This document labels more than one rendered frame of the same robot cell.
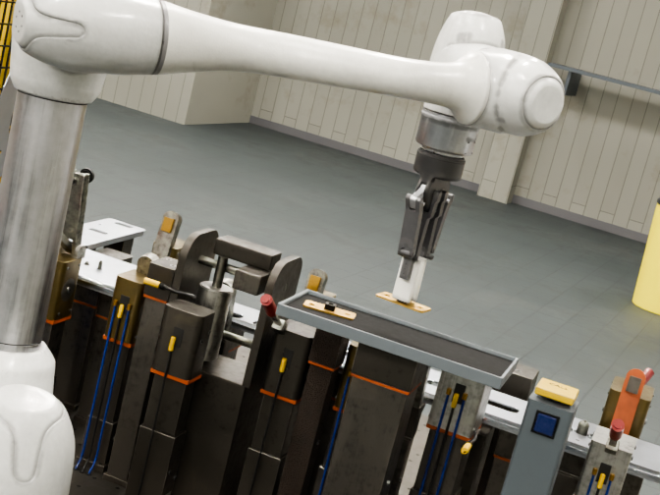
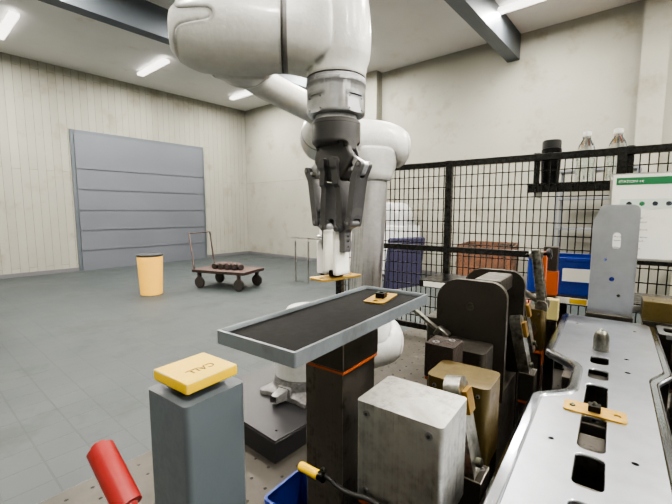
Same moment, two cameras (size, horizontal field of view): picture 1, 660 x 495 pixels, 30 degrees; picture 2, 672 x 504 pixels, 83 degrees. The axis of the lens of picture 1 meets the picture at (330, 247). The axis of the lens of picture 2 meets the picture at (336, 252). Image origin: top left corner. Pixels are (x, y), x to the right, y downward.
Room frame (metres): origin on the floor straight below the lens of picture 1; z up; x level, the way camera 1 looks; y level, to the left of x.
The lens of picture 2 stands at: (2.06, -0.69, 1.32)
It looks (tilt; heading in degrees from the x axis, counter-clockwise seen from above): 6 degrees down; 110
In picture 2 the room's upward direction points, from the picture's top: straight up
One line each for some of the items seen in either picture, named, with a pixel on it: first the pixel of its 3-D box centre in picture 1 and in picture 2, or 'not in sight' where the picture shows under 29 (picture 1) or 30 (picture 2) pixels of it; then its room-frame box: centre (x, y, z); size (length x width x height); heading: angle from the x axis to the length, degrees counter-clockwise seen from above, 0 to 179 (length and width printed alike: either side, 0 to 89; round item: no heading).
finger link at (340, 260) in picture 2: (412, 277); (341, 252); (1.86, -0.14, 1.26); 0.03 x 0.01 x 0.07; 63
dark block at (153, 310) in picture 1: (146, 372); not in sight; (2.11, 0.27, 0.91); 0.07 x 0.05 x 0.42; 164
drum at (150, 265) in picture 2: not in sight; (150, 274); (-2.78, 3.89, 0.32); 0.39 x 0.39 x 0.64
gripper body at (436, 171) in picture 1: (434, 180); (336, 150); (1.85, -0.13, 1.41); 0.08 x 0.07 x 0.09; 153
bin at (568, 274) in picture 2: not in sight; (574, 273); (2.41, 0.88, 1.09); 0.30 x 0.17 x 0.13; 171
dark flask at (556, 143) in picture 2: not in sight; (550, 162); (2.34, 1.12, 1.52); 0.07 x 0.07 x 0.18
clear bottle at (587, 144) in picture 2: not in sight; (585, 157); (2.46, 1.09, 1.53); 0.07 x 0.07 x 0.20
